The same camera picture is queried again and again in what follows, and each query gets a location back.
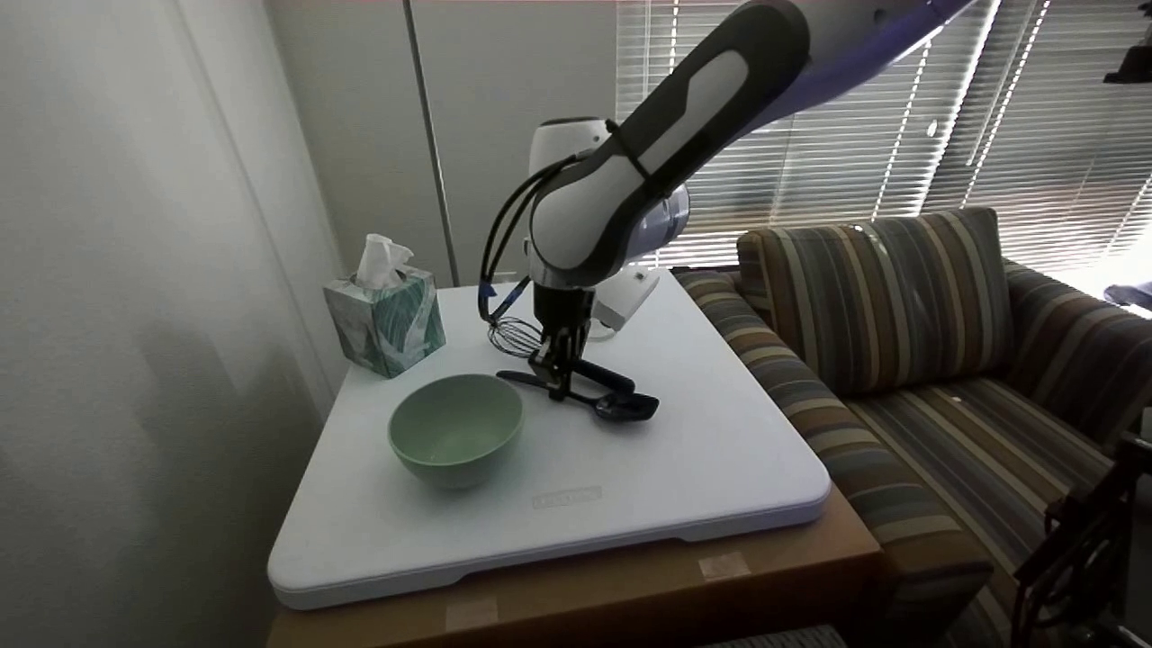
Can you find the teal patterned tissue box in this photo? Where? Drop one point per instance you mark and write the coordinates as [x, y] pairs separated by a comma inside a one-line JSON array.
[[385, 315]]

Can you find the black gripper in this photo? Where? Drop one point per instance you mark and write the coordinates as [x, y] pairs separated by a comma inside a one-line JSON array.
[[568, 318]]

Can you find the black plastic spoon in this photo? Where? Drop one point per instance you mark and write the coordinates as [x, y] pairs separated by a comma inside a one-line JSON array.
[[617, 398]]

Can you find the white window blinds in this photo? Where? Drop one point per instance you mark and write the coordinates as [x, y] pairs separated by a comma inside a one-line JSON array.
[[1018, 106]]

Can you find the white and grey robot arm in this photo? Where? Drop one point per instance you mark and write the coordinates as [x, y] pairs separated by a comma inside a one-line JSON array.
[[768, 59]]

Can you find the white table top board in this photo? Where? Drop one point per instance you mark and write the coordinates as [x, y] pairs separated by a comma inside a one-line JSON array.
[[717, 460]]

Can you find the black metal stand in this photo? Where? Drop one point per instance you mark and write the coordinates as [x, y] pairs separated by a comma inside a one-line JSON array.
[[1074, 581]]

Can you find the striped armchair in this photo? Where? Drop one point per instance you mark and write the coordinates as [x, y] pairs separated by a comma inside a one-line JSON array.
[[957, 476]]

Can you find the light green bowl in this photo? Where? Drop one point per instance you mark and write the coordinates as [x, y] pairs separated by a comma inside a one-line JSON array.
[[457, 430]]

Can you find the striped back cushion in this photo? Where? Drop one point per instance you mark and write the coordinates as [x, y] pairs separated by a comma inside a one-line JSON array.
[[886, 303]]

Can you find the wooden table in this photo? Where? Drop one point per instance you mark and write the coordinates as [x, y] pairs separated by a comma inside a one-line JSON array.
[[664, 597]]

